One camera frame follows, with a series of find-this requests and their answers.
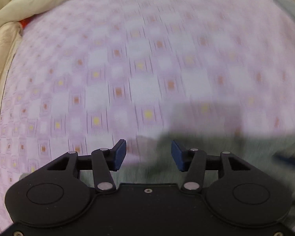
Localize grey knit pants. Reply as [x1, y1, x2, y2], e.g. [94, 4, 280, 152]
[81, 129, 295, 227]

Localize red item under duvet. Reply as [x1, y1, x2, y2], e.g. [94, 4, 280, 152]
[19, 17, 32, 28]

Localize purple patterned bed sheet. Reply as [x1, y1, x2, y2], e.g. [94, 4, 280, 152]
[0, 0, 295, 232]

